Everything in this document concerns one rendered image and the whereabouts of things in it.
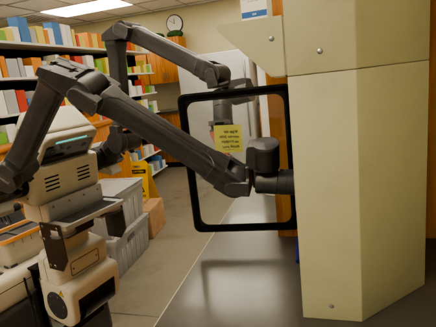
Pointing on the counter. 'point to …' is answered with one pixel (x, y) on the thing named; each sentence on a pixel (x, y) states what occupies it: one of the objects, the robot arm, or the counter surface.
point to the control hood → (260, 42)
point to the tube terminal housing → (359, 150)
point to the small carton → (255, 9)
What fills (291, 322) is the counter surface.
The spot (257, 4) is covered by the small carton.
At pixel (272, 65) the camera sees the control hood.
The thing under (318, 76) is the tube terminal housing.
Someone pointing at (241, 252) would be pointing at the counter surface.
